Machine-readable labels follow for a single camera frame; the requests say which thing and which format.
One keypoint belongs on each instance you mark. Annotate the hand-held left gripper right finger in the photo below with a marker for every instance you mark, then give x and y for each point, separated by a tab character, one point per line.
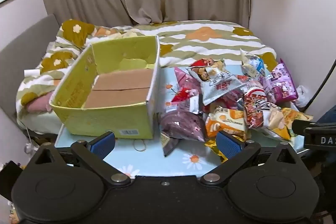
229	144

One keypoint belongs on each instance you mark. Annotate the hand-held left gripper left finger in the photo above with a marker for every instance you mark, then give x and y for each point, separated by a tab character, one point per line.
103	144

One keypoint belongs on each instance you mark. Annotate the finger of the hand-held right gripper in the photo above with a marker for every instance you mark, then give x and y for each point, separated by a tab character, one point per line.
302	127

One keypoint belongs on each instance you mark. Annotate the yellow-green cardboard box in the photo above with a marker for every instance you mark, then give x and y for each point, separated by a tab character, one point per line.
105	119

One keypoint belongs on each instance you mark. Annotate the purple snack packet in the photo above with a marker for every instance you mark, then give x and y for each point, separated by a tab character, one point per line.
281	82

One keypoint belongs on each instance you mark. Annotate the pile of snack packets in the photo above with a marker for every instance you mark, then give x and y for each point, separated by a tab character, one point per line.
181	125

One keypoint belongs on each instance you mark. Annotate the blue and white snack packet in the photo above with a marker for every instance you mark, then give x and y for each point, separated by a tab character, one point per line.
253	64

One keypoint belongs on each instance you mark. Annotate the blue denim trousers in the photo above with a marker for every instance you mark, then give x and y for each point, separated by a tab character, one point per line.
326	115

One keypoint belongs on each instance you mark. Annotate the white plastic bag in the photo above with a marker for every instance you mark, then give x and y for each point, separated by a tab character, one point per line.
304	95

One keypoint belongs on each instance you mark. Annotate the rubber band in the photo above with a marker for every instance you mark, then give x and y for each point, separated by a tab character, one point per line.
140	145

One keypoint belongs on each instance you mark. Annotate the light blue floral tablecloth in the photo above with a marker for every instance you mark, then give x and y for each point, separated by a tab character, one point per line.
157	161

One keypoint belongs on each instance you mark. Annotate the pink cloth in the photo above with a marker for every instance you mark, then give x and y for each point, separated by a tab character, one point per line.
39	106

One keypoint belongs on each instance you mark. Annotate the striped floral blanket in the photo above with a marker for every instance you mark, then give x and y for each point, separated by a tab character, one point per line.
210	40

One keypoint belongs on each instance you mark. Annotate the grey bed frame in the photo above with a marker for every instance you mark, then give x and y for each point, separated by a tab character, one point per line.
23	40

